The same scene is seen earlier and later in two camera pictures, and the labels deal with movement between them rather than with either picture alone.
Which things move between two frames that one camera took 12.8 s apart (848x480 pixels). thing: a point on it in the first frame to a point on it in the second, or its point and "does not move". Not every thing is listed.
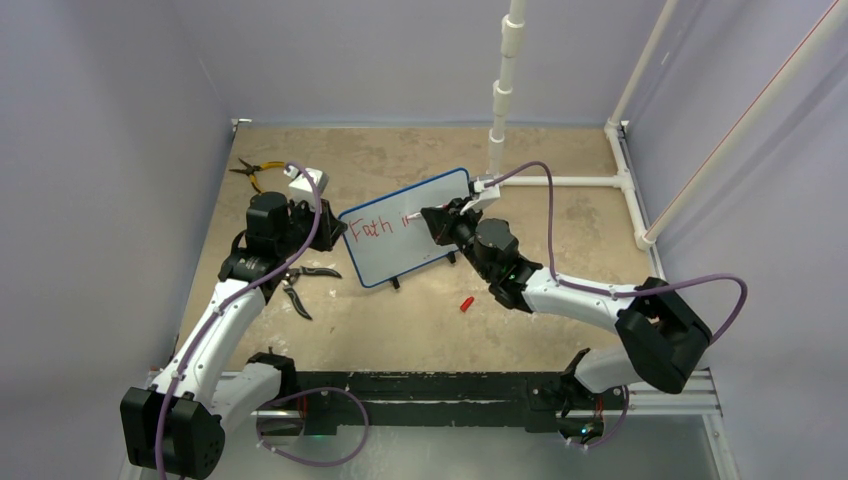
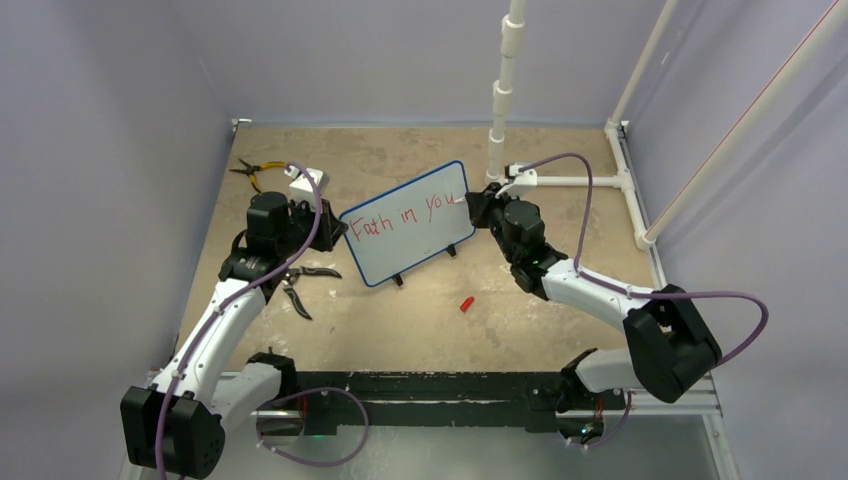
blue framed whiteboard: [384, 243] does not move
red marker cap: [467, 303] does not move
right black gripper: [443, 221] to [483, 202]
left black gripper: [329, 228] does not move
